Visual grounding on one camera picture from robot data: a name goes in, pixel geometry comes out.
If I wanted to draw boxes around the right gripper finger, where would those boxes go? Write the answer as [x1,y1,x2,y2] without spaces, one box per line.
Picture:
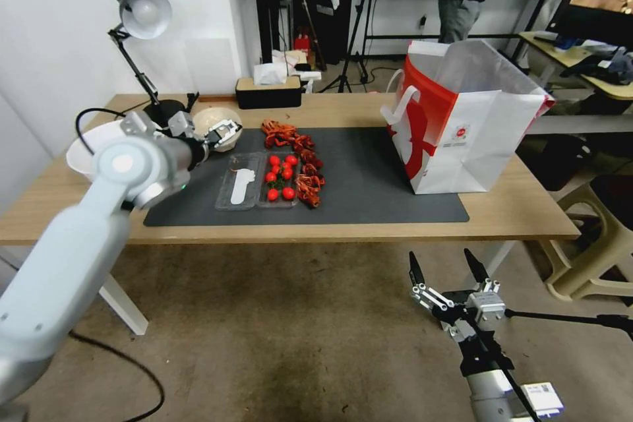
[408,251,459,317]
[463,247,501,297]

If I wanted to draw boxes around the clear disposable takeout box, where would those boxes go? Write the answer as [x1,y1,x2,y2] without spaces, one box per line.
[214,151,301,211]

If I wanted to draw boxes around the black wooden tissue box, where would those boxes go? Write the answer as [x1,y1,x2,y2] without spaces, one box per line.
[235,76,303,110]

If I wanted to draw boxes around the red white delivery bag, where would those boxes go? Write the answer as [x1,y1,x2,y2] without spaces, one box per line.
[379,38,557,195]

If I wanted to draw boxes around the small cream bowl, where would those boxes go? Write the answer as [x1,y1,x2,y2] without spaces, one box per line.
[191,105,244,154]

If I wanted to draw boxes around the wooden table white legs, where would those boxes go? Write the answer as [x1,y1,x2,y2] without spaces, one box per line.
[0,93,582,337]

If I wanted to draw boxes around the white tissue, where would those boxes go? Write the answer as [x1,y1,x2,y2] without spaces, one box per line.
[253,61,289,86]

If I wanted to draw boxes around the black tripod leg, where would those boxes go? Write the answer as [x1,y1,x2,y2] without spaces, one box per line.
[503,309,633,337]

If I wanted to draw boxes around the beige plastic stool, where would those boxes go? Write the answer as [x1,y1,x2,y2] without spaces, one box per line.
[539,175,633,302]

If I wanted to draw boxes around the large white bowl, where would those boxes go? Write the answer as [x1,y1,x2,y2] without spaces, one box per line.
[65,120,131,181]

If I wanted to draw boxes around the dark grey table mat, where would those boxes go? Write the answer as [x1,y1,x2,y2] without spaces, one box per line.
[143,127,469,228]

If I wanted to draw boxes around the black white desk lamp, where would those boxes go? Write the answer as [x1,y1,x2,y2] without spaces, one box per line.
[107,0,200,127]

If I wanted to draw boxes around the black tripod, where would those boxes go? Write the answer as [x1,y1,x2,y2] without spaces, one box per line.
[316,0,384,94]

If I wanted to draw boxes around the yellow background desk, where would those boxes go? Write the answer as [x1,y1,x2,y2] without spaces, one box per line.
[518,31,633,102]

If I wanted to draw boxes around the dark clothes pile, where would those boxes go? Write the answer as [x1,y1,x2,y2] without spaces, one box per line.
[562,48,633,88]

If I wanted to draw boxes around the right pale wrist camera box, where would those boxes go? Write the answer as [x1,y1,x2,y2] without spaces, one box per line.
[466,291,506,325]

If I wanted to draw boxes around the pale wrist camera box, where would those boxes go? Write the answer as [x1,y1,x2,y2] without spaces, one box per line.
[466,291,506,325]
[167,111,195,138]

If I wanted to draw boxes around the left pale wrist camera box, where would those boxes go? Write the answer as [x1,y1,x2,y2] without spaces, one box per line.
[167,111,195,138]

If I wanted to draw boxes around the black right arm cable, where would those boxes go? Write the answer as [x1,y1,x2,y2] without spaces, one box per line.
[469,318,541,422]

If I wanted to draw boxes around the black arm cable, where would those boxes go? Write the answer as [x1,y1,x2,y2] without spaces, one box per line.
[469,318,541,422]
[75,107,125,156]

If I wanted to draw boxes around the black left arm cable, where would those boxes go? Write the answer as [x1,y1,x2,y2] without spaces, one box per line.
[75,107,125,156]

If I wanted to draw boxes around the black floor cable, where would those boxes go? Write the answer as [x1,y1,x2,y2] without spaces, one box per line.
[68,332,165,422]

